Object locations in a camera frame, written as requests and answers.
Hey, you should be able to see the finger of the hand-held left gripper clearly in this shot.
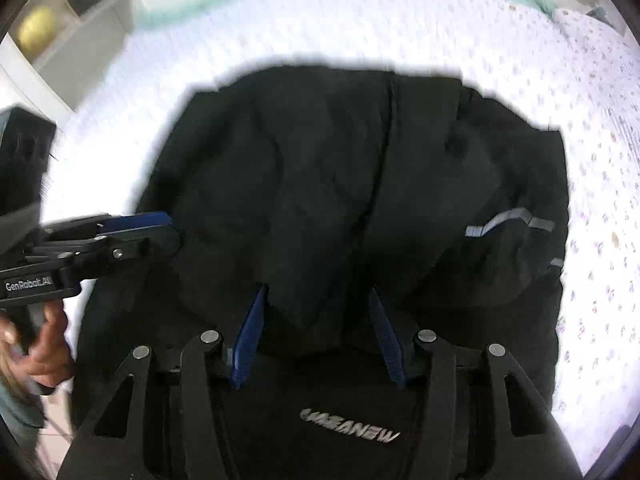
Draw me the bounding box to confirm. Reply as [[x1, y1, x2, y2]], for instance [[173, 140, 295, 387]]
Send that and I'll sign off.
[[34, 225, 182, 277], [44, 211, 174, 237]]

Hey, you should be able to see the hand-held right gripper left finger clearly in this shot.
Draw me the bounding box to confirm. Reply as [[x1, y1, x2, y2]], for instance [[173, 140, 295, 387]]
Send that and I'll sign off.
[[57, 284, 268, 480]]

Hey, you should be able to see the floral white pillow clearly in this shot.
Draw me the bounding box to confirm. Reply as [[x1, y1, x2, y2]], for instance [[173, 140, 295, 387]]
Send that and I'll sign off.
[[552, 7, 628, 48]]

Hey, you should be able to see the white bookshelf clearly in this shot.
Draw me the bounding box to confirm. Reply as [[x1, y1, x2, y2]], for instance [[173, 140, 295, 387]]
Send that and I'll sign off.
[[0, 0, 151, 126]]

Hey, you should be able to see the person's left hand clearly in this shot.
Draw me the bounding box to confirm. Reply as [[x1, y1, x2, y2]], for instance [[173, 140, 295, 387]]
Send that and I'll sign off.
[[0, 305, 77, 392]]

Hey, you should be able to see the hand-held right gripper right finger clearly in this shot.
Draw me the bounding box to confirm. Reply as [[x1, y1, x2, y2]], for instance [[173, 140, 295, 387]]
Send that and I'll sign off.
[[367, 287, 583, 480]]

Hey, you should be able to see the yellow globe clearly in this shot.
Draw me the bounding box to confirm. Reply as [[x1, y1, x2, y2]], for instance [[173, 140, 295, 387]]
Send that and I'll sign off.
[[17, 7, 63, 55]]

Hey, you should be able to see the black hooded jacket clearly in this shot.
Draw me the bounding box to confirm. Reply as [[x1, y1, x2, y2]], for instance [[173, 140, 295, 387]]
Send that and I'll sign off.
[[70, 67, 572, 480]]

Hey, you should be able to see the floral white bedspread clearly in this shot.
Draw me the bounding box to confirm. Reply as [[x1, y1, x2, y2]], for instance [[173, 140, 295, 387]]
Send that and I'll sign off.
[[42, 0, 640, 461]]

